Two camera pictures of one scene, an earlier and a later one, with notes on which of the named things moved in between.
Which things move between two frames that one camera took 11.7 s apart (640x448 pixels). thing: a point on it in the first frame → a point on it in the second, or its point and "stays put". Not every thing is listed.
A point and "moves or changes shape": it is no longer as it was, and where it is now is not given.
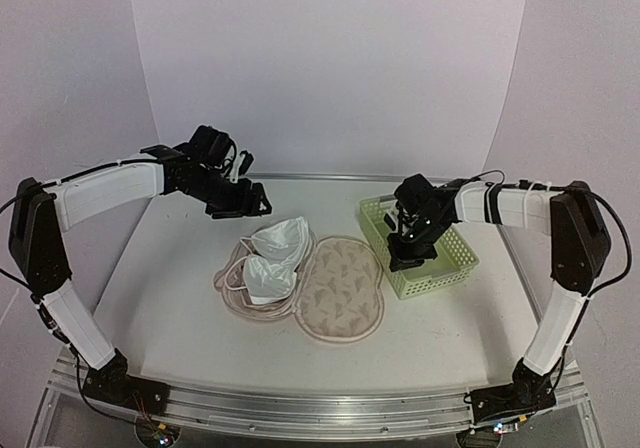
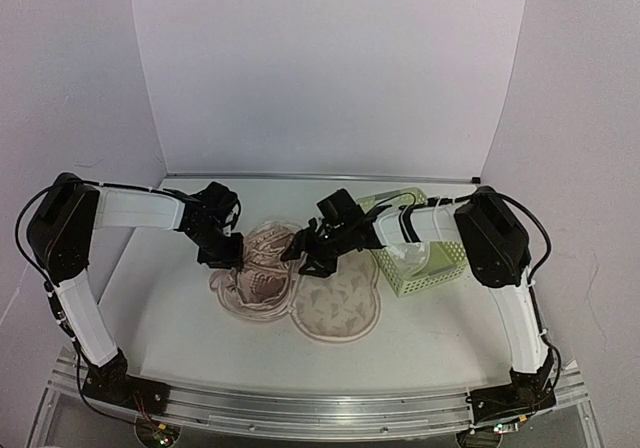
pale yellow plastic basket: x=455 y=258 stays put
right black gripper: x=401 y=259 → x=301 y=243
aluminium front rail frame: x=317 y=414 stays put
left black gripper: x=242 y=207 → x=233 y=260
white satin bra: x=270 y=270 moves or changes shape
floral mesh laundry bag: x=338 y=297 stays put
